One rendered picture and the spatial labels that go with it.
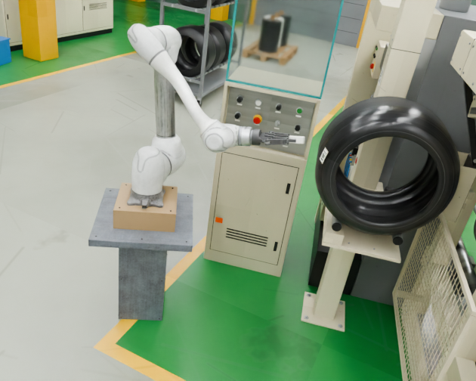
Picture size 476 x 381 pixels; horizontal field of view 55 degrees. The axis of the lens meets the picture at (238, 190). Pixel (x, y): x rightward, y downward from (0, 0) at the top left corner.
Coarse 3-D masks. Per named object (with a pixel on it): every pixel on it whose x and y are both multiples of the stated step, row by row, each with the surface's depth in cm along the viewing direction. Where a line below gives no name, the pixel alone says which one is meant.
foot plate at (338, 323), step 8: (304, 296) 301; (312, 296) 302; (304, 304) 295; (312, 304) 296; (344, 304) 300; (304, 312) 288; (312, 312) 289; (336, 312) 292; (344, 312) 293; (304, 320) 282; (312, 320) 283; (320, 320) 284; (328, 320) 285; (336, 320) 286; (344, 320) 287; (336, 328) 280; (344, 328) 281
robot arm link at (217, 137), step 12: (156, 60) 206; (168, 60) 208; (168, 72) 208; (180, 84) 206; (180, 96) 205; (192, 96) 202; (192, 108) 198; (204, 120) 196; (216, 120) 196; (204, 132) 194; (216, 132) 190; (228, 132) 196; (216, 144) 190; (228, 144) 195
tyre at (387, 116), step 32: (384, 96) 203; (352, 128) 188; (384, 128) 183; (416, 128) 181; (448, 160) 184; (320, 192) 206; (352, 192) 230; (384, 192) 229; (416, 192) 222; (448, 192) 190; (352, 224) 207; (384, 224) 203; (416, 224) 200
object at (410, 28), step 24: (408, 0) 196; (432, 0) 194; (408, 24) 200; (408, 48) 205; (384, 72) 212; (408, 72) 209; (360, 144) 238; (384, 144) 227; (360, 168) 236; (336, 264) 266; (336, 288) 274
